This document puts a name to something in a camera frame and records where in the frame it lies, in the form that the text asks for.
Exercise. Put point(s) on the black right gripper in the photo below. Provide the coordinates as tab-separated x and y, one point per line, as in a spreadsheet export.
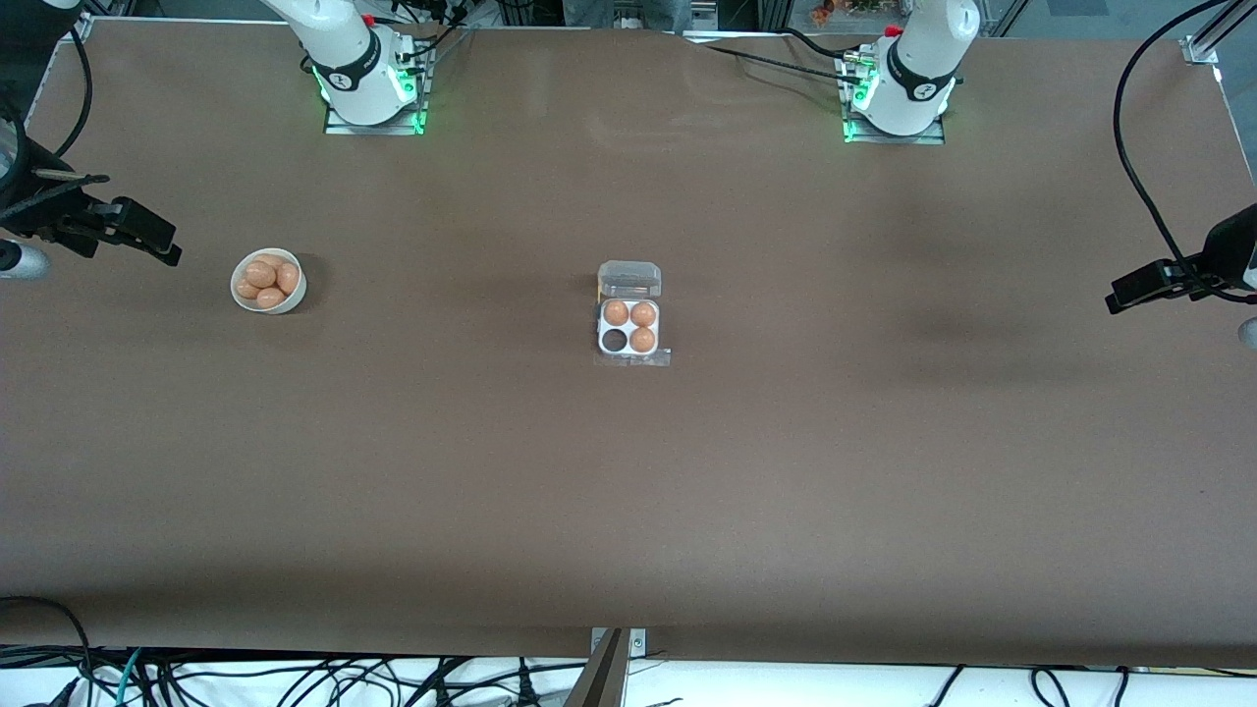
41	209

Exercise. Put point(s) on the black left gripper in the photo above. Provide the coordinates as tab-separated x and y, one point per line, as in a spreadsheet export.
1224	248

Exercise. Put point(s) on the clear plastic egg box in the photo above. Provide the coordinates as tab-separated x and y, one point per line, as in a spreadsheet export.
629	280

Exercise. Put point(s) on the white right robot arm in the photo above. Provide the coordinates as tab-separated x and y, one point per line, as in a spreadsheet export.
358	59

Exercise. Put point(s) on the white round bowl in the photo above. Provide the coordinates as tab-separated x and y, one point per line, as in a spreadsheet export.
295	299

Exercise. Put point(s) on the clear tape strip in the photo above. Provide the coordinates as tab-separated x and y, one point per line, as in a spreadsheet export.
663	359

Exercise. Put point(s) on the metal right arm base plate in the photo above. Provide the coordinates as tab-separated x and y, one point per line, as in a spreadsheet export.
373	128

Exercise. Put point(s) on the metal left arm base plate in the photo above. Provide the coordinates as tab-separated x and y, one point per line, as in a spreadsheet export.
894	139

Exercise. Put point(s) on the small metal bracket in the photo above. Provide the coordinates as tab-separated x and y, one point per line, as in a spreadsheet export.
638	643

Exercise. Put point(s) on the dark camera mount pole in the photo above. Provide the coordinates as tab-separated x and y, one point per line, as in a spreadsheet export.
601	678

